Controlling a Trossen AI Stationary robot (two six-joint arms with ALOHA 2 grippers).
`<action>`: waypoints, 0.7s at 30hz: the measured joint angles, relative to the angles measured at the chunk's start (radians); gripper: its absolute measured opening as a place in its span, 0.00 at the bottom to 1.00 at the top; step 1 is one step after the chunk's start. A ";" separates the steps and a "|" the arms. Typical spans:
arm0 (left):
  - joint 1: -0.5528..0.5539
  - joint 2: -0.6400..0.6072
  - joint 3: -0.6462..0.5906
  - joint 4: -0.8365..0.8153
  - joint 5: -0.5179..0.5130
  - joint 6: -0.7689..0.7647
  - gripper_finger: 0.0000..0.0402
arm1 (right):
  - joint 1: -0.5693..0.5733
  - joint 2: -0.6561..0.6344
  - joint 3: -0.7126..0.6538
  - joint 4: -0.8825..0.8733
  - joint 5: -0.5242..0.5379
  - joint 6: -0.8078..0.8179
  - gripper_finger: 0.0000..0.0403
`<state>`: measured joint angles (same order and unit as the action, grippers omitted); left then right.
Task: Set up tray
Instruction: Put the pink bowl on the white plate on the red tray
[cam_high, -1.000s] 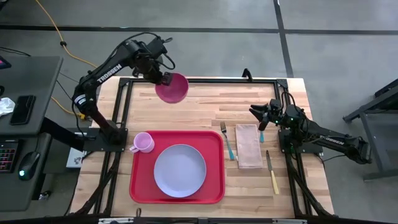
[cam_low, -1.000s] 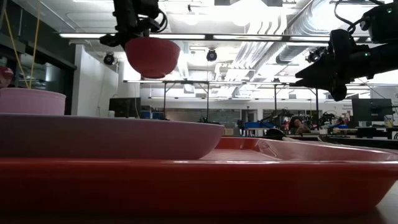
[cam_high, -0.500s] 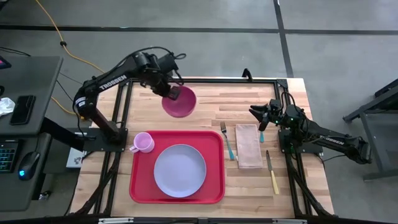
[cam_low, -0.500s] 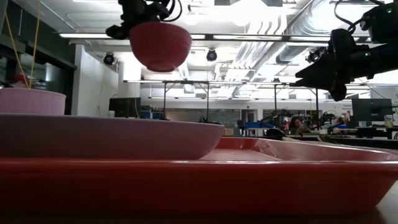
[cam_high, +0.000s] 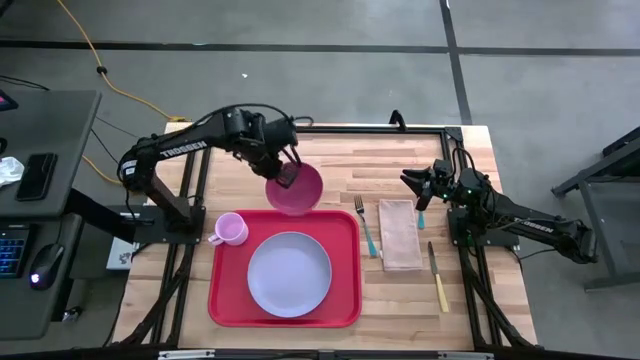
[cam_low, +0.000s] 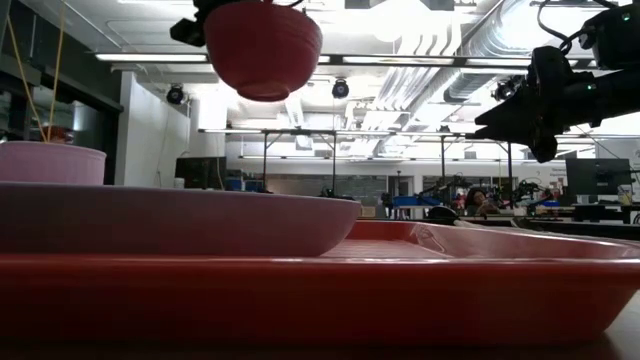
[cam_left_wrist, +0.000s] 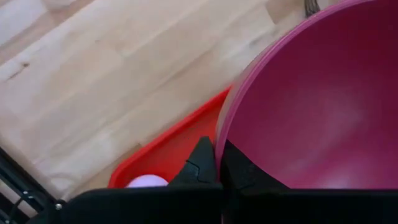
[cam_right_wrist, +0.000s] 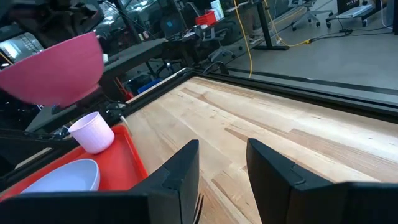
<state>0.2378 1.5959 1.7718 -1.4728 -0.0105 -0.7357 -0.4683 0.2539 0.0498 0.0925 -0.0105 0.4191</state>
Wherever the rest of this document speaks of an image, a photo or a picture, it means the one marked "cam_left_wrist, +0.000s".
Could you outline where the red plastic tray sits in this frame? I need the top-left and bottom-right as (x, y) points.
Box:
(108, 86), (233, 189)

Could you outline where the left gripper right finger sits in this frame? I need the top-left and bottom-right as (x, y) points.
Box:
(220, 139), (289, 190)

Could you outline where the magenta bowl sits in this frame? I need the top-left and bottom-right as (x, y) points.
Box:
(214, 0), (398, 190)

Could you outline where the fork with teal handle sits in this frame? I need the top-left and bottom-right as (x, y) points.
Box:
(303, 0), (321, 18)

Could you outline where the light pink mug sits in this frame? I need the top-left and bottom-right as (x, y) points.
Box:
(126, 174), (169, 189)

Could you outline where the black aluminium table frame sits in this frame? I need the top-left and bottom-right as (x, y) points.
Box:
(0, 146), (62, 224)

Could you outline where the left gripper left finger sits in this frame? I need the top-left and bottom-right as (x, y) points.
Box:
(169, 136), (218, 187)

